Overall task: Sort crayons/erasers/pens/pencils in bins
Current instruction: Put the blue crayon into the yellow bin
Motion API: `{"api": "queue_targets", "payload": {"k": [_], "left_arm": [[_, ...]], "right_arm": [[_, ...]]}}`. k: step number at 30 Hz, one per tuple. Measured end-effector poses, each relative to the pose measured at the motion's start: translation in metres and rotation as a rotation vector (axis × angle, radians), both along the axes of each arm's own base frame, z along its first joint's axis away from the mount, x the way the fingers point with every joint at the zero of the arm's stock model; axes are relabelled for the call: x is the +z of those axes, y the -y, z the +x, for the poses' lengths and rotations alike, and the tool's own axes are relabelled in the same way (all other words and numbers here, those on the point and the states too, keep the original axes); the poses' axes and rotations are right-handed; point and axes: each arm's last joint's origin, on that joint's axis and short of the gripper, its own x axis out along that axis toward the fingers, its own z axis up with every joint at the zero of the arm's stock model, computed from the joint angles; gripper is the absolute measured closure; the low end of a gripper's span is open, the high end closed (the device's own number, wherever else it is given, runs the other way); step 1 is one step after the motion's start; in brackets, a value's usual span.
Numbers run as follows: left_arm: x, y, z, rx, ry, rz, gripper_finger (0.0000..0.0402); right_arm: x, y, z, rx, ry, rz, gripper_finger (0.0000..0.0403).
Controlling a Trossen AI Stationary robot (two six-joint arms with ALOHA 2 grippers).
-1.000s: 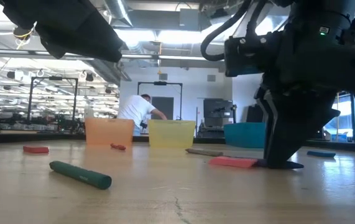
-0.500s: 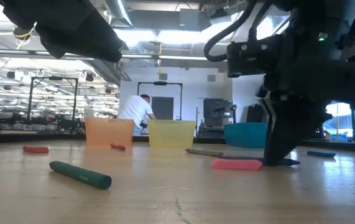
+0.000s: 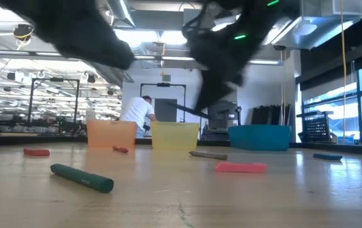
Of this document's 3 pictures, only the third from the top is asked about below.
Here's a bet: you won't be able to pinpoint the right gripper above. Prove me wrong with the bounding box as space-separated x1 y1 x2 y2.
183 9 261 112

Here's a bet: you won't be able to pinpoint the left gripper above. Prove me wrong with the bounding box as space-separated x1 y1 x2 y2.
0 0 136 71

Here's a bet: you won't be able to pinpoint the grey pen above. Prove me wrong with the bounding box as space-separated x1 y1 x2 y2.
188 150 229 161

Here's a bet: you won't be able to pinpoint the pink eraser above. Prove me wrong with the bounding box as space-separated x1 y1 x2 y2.
214 161 268 174

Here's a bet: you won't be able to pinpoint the red eraser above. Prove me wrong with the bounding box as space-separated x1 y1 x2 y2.
23 148 51 157

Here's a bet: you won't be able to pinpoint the green crayon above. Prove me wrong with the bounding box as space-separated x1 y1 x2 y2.
49 163 115 194

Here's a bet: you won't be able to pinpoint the black cabinet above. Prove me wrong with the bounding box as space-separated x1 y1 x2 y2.
201 99 242 141

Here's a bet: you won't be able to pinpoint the ceiling light strip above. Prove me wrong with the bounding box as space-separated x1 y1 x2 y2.
134 54 281 66

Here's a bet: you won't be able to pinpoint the grey door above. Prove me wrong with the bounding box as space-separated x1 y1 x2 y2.
153 98 178 123

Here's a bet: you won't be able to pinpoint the yellow translucent bin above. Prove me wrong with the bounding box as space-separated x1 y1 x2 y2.
150 122 200 151

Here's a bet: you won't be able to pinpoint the person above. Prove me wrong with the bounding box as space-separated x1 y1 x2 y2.
119 95 157 139

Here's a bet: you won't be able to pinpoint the black leaning panels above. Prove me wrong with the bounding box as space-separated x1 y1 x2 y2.
251 104 292 126

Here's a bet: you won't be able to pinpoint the teal plastic bin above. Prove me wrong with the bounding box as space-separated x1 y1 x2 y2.
228 124 292 152

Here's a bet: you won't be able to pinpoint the orange translucent bin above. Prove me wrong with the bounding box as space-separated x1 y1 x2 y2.
86 119 138 148

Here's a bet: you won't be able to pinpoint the black perforated crate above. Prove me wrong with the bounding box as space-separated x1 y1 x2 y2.
297 110 335 143

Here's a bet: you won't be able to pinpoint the black rig frame with camera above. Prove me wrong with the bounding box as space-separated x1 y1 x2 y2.
139 82 187 124

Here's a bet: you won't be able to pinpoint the beige hanging cord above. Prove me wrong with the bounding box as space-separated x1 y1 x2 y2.
280 49 288 143

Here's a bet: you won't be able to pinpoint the black aluminium table frame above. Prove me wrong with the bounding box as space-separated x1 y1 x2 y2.
0 134 362 156

